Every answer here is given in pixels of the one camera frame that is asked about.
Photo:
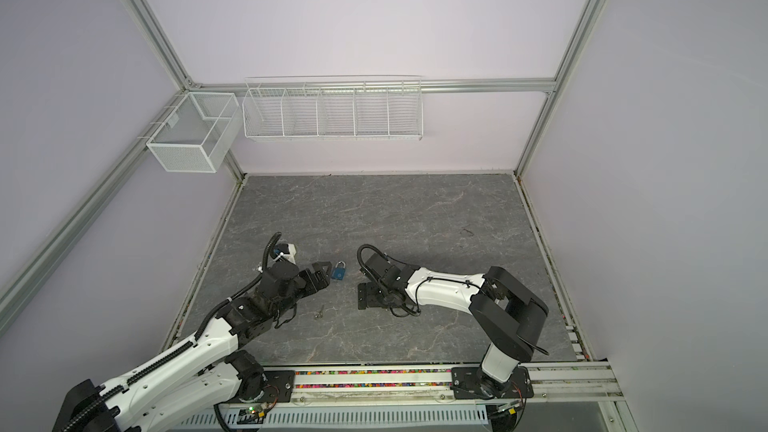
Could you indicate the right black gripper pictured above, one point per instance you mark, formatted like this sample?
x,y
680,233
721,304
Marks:
x,y
366,290

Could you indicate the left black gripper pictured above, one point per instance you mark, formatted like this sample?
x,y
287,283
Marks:
x,y
323,279

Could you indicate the blue padlock larger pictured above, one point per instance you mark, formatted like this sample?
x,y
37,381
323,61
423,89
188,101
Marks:
x,y
339,271

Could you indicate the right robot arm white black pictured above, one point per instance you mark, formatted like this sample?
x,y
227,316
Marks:
x,y
510,314

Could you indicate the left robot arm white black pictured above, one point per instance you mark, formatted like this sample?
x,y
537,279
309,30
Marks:
x,y
209,367

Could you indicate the white mesh box basket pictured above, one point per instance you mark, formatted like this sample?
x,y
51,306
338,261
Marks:
x,y
198,133

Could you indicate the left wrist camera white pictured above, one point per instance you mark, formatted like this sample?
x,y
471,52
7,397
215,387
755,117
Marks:
x,y
284,251

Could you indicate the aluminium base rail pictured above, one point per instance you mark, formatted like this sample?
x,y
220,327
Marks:
x,y
412,384

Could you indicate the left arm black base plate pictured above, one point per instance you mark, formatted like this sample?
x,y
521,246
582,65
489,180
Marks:
x,y
271,386

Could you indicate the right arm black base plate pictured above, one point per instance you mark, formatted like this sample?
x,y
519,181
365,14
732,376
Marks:
x,y
471,383

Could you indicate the white vented cable duct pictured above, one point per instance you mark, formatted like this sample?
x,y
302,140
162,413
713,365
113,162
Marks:
x,y
468,417

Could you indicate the white wire divided basket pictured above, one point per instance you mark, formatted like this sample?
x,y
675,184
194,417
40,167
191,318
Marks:
x,y
345,107

